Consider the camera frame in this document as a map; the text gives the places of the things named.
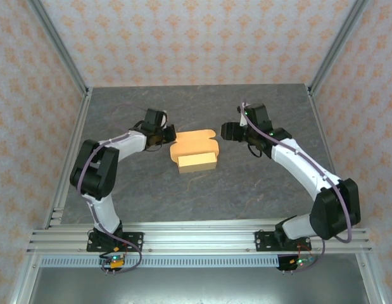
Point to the orange paper box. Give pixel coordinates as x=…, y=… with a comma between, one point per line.
x=195, y=163

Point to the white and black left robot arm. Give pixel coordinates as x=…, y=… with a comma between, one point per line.
x=104, y=215

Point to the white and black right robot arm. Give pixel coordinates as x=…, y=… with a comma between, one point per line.
x=297, y=158

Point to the grey metal panel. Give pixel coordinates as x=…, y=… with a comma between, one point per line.
x=195, y=285

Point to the aluminium table side rail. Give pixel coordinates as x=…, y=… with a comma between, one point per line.
x=319, y=126
x=80, y=126

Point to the aluminium table edge rail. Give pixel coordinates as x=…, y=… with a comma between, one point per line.
x=199, y=224

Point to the aluminium frame post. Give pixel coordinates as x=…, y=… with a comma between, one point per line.
x=338, y=47
x=59, y=47

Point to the wide aluminium base rail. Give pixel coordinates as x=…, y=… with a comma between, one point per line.
x=199, y=242

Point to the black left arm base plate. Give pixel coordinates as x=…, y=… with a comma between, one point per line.
x=135, y=240

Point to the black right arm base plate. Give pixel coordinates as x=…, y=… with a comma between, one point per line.
x=265, y=240

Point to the aluminium lower frame bar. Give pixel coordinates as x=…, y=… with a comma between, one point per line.
x=23, y=285
x=370, y=278

